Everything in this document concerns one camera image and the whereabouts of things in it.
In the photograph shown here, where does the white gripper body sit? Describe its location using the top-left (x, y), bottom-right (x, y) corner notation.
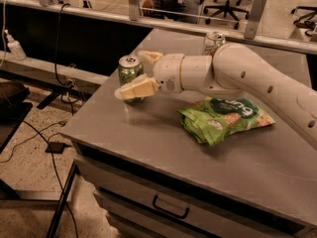
top-left (154, 54), bottom-right (184, 93)

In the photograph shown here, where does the green soda can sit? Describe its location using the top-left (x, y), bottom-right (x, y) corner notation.
top-left (117, 54), bottom-right (146, 105)

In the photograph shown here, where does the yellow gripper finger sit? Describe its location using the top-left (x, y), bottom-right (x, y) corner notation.
top-left (138, 51), bottom-right (162, 76)
top-left (115, 74), bottom-right (159, 100)

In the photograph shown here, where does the white 7up can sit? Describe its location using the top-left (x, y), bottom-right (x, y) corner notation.
top-left (203, 32), bottom-right (226, 56)

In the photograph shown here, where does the black hanging cable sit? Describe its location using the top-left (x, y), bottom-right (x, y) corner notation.
top-left (53, 3), bottom-right (83, 116)

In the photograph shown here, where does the black office chair right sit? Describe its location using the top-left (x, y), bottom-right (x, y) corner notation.
top-left (290, 6), bottom-right (317, 29)

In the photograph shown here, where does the black power adapter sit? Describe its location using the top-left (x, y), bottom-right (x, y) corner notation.
top-left (46, 142), bottom-right (65, 154)

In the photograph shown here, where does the metal bracket post right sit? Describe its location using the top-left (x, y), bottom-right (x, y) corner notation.
top-left (244, 0), bottom-right (266, 40)

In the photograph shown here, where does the metal bracket post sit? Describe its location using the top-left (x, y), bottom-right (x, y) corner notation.
top-left (128, 0), bottom-right (141, 21)
top-left (244, 0), bottom-right (266, 40)

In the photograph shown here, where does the black chair at left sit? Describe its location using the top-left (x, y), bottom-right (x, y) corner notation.
top-left (0, 81), bottom-right (32, 154)

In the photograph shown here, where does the clear sanitizer bottle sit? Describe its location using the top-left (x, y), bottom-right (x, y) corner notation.
top-left (4, 30), bottom-right (26, 60)

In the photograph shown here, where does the black floor cable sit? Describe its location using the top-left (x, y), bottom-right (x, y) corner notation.
top-left (0, 117), bottom-right (79, 238)

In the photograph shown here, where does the grey drawer cabinet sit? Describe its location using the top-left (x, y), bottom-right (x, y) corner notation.
top-left (72, 142), bottom-right (317, 238)

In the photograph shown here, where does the seated person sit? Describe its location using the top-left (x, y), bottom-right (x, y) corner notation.
top-left (142, 0), bottom-right (200, 24)

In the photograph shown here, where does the black drawer handle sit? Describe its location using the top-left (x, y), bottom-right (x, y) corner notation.
top-left (152, 194), bottom-right (190, 219)

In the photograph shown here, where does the white cable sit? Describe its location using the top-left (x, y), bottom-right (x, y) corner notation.
top-left (0, 0), bottom-right (19, 68)

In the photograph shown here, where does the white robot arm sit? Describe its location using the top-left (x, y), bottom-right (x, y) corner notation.
top-left (115, 43), bottom-right (317, 149)

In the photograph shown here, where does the green dang snack bag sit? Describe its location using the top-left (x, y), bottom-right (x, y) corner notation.
top-left (178, 97), bottom-right (275, 146)

